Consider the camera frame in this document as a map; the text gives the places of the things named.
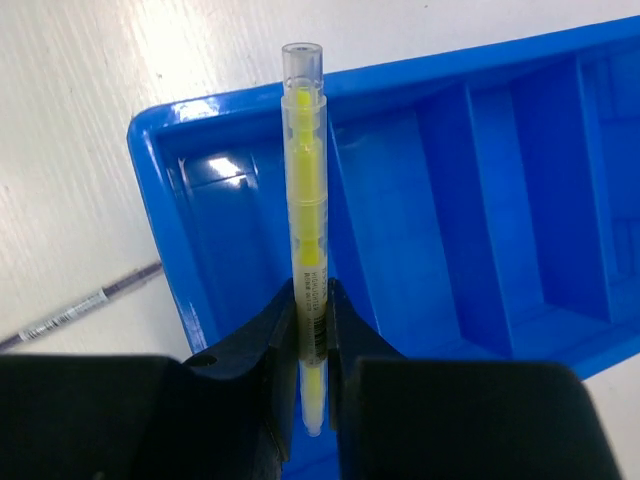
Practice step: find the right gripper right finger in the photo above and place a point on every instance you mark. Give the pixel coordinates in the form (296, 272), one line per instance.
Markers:
(401, 418)

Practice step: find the blue compartment tray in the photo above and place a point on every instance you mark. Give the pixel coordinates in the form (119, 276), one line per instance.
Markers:
(483, 205)

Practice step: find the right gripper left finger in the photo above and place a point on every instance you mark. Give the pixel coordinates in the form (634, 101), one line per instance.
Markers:
(225, 413)

